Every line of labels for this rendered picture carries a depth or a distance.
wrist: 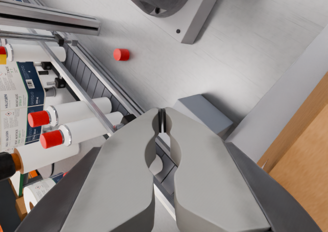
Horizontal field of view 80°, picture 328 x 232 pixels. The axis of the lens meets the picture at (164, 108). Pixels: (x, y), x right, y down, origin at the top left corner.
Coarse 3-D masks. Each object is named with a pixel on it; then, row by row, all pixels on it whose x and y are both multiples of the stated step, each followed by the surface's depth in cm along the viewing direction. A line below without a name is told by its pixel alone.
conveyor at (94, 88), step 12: (24, 0) 83; (72, 60) 67; (72, 72) 69; (84, 72) 64; (84, 84) 65; (96, 84) 61; (96, 96) 62; (108, 96) 58; (120, 108) 56; (156, 144) 49; (168, 156) 48; (168, 168) 48; (168, 180) 49; (168, 192) 50
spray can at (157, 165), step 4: (156, 156) 48; (160, 156) 49; (156, 160) 48; (160, 160) 48; (152, 164) 46; (156, 164) 47; (160, 164) 48; (152, 168) 46; (156, 168) 47; (160, 168) 48; (152, 172) 46; (156, 172) 47
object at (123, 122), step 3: (129, 114) 43; (132, 114) 43; (123, 117) 41; (126, 117) 41; (129, 117) 42; (132, 117) 42; (135, 117) 43; (123, 120) 41; (126, 120) 41; (129, 120) 41; (132, 120) 42; (120, 123) 42; (123, 123) 41; (126, 123) 41; (114, 126) 40; (117, 126) 40; (120, 126) 40; (114, 129) 40; (117, 129) 40
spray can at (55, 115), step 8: (64, 104) 49; (72, 104) 50; (80, 104) 51; (96, 104) 54; (104, 104) 56; (112, 104) 58; (32, 112) 44; (40, 112) 44; (48, 112) 46; (56, 112) 46; (64, 112) 47; (72, 112) 48; (80, 112) 50; (88, 112) 52; (104, 112) 56; (32, 120) 43; (40, 120) 44; (48, 120) 45; (56, 120) 46; (64, 120) 47; (72, 120) 49
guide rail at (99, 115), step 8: (32, 32) 64; (48, 48) 61; (56, 64) 58; (64, 72) 55; (72, 80) 54; (80, 88) 53; (88, 96) 52; (88, 104) 51; (96, 112) 49; (104, 120) 48; (112, 128) 47; (160, 184) 41; (160, 192) 40; (168, 200) 39
